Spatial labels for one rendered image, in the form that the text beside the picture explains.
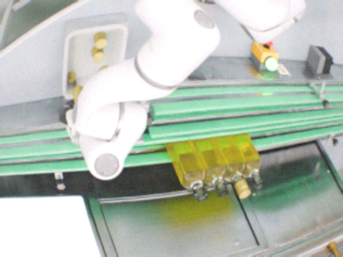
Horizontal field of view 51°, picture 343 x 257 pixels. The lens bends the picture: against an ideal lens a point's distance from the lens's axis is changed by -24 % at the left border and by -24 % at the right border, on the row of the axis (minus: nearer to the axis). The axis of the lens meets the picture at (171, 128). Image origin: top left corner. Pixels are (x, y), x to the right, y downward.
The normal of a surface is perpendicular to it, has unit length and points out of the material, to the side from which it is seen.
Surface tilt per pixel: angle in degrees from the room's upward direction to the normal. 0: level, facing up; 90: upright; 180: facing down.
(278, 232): 90
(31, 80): 0
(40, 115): 90
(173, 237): 90
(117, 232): 90
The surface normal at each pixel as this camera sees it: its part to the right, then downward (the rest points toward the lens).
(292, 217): 0.12, -0.76
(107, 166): 0.36, 0.42
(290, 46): 0.29, 0.66
